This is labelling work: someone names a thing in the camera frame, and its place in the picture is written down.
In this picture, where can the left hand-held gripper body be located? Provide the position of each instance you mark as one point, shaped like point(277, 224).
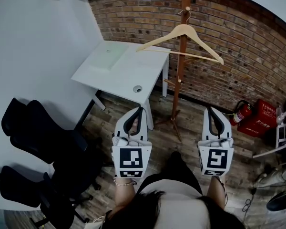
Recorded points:
point(131, 159)

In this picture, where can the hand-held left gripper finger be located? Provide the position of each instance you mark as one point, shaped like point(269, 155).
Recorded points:
point(120, 128)
point(143, 128)

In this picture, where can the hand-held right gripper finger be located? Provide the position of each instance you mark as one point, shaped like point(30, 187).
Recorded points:
point(207, 125)
point(225, 128)

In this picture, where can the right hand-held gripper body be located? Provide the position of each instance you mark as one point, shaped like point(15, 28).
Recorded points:
point(214, 159)

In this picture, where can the brown wooden coat rack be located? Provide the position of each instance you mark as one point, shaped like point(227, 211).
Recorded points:
point(177, 92)

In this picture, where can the light wooden hanger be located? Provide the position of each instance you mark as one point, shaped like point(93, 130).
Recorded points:
point(183, 30)

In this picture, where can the person's left forearm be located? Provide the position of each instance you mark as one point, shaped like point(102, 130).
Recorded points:
point(124, 194)

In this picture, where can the person's right forearm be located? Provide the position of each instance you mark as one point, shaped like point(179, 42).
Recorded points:
point(217, 192)

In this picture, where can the person's left hand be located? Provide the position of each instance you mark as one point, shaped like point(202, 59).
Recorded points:
point(135, 125)

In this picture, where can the red fire extinguisher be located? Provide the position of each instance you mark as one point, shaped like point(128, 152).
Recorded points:
point(240, 114)

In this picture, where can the red fire equipment box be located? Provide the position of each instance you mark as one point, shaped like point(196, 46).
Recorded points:
point(257, 125)

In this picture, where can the person's black trousers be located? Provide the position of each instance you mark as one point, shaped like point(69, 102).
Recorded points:
point(178, 173)

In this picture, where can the person's black shoe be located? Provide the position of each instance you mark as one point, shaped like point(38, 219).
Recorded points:
point(175, 156)

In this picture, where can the white desk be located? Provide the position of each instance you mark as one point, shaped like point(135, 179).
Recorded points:
point(124, 75)

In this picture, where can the person's beige top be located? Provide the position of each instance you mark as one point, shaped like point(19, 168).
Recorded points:
point(181, 209)

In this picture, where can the black office chair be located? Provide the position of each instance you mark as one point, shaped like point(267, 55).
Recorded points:
point(19, 185)
point(45, 132)

